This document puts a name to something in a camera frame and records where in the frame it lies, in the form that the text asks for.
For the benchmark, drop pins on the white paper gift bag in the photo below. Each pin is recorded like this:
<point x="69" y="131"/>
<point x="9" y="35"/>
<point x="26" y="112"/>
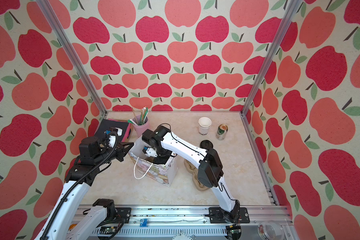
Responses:
<point x="144" y="168"/>

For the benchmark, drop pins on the blue small block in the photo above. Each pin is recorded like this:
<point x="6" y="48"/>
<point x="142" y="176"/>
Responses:
<point x="143" y="223"/>

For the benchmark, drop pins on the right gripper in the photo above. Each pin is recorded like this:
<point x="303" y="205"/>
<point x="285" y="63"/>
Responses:
<point x="161" y="154"/>

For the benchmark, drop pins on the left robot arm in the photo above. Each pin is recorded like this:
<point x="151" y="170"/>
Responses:
<point x="77" y="183"/>

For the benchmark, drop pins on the green paper straw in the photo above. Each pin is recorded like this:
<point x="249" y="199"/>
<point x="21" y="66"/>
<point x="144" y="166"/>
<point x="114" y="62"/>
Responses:
<point x="144" y="112"/>

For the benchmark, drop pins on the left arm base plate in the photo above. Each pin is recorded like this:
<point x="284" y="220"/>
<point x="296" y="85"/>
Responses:
<point x="117" y="215"/>

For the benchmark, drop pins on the pink straw holder cup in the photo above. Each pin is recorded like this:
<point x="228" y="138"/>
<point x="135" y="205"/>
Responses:
<point x="140" y="129"/>

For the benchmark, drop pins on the black napkin stack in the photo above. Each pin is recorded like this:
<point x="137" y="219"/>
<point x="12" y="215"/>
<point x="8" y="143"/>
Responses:
<point x="108" y="125"/>

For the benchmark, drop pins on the clear plastic container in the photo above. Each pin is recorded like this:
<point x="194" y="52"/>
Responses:
<point x="270" y="230"/>

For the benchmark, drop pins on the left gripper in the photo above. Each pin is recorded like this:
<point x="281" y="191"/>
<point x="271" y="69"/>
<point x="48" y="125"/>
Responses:
<point x="120" y="150"/>

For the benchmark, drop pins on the aluminium frame post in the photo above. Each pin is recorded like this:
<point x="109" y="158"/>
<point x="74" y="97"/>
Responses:
<point x="59" y="31"/>
<point x="289" y="15"/>

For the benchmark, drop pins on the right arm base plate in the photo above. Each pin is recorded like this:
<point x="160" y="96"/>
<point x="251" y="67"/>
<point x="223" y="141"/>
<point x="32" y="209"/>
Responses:
<point x="219" y="216"/>

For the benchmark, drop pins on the cardboard cup carrier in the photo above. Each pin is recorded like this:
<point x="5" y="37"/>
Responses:
<point x="194" y="171"/>

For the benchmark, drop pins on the right aluminium frame post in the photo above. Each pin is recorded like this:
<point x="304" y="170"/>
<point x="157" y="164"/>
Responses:
<point x="289" y="15"/>

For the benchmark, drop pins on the left aluminium frame post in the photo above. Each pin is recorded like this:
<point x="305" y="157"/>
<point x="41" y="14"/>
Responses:
<point x="59" y="31"/>

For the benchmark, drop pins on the green drink can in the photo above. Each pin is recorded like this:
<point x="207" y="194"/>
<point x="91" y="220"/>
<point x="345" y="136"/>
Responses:
<point x="222" y="132"/>

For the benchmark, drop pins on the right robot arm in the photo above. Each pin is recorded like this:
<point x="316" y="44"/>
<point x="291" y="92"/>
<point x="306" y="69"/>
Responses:
<point x="210" y="168"/>

